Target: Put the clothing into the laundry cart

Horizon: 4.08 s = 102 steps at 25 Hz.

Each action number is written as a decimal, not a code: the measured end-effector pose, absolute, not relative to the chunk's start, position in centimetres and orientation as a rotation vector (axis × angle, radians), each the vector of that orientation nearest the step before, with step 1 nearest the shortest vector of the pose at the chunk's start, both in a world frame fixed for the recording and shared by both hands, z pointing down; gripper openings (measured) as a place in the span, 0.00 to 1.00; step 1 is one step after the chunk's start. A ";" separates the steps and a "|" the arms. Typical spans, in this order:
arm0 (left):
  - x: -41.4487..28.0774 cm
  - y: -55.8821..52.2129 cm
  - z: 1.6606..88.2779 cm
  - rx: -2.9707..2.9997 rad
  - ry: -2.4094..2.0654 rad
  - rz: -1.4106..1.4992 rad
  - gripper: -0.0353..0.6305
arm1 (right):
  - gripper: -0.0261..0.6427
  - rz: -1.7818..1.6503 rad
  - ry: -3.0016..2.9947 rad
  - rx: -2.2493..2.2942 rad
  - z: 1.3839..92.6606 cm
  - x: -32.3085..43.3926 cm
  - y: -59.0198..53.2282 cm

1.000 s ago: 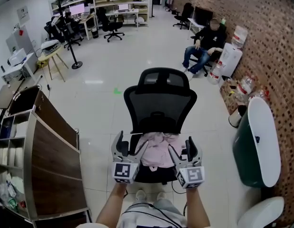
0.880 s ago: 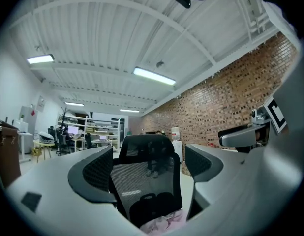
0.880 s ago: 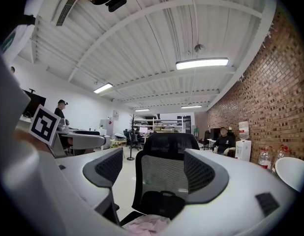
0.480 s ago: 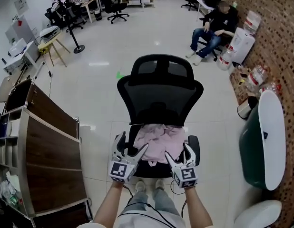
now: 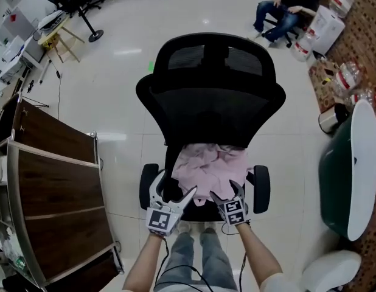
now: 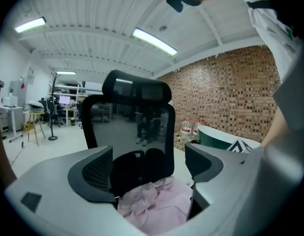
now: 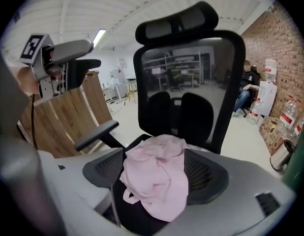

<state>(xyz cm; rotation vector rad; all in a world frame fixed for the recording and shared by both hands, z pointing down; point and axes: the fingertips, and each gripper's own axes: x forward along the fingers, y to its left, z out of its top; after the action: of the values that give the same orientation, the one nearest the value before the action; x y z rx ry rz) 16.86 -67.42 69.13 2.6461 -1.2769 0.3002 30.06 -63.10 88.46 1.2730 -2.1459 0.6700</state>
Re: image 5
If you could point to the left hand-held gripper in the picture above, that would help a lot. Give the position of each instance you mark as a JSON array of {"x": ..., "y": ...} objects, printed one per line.
[{"x": 162, "y": 221}]

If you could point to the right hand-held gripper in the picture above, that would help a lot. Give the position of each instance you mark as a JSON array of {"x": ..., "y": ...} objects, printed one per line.
[{"x": 233, "y": 213}]

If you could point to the pink cloth garment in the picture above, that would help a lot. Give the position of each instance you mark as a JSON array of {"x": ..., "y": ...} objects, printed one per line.
[{"x": 206, "y": 169}]

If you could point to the wood and steel cart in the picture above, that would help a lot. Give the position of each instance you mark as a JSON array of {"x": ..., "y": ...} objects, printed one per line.
[{"x": 63, "y": 190}]

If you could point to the person's right forearm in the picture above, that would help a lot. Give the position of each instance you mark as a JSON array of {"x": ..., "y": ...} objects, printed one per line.
[{"x": 255, "y": 254}]

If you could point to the person's left forearm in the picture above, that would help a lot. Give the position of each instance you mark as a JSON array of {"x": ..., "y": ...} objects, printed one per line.
[{"x": 145, "y": 263}]

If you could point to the person's left shoe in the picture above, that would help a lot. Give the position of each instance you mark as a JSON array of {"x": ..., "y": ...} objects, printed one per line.
[{"x": 184, "y": 227}]

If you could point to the person's shoe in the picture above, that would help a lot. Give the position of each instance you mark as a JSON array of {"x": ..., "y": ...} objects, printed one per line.
[
  {"x": 184, "y": 227},
  {"x": 207, "y": 231}
]

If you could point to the person's right shoe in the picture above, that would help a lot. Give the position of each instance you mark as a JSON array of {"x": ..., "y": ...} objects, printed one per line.
[{"x": 207, "y": 231}]

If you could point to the person's legs in jeans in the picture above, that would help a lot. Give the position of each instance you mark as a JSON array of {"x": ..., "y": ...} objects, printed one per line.
[{"x": 215, "y": 254}]

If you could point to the black mesh office chair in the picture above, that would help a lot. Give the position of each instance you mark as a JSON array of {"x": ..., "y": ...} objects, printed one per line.
[{"x": 212, "y": 108}]

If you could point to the person's white shirt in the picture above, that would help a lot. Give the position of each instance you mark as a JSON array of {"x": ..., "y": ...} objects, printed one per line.
[{"x": 279, "y": 283}]

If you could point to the white moulded chair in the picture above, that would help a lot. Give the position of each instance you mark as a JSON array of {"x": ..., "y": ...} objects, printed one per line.
[{"x": 331, "y": 269}]

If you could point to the steel trash can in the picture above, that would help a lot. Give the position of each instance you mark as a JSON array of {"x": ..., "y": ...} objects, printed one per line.
[{"x": 331, "y": 120}]

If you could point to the clear water jug red label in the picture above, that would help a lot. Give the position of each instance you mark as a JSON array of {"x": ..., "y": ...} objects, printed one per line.
[
  {"x": 341, "y": 0},
  {"x": 347, "y": 76},
  {"x": 366, "y": 96},
  {"x": 304, "y": 46}
]

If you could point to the white box with red print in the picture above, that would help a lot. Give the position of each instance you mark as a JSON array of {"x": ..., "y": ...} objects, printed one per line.
[{"x": 326, "y": 29}]

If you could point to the round wooden table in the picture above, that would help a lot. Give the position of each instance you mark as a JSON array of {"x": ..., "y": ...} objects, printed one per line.
[{"x": 51, "y": 38}]

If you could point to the white desk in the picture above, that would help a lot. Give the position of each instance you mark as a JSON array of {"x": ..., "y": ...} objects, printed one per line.
[{"x": 33, "y": 52}]

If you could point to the white device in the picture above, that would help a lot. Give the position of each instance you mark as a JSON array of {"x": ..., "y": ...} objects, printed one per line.
[{"x": 51, "y": 20}]

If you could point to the white printer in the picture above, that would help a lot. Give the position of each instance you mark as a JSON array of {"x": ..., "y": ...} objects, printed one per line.
[{"x": 13, "y": 49}]

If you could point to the white cabinet with red tag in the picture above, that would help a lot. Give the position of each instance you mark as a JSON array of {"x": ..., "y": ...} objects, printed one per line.
[{"x": 14, "y": 26}]

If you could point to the black stanchion post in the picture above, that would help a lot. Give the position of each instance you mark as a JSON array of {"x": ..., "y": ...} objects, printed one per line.
[{"x": 95, "y": 36}]

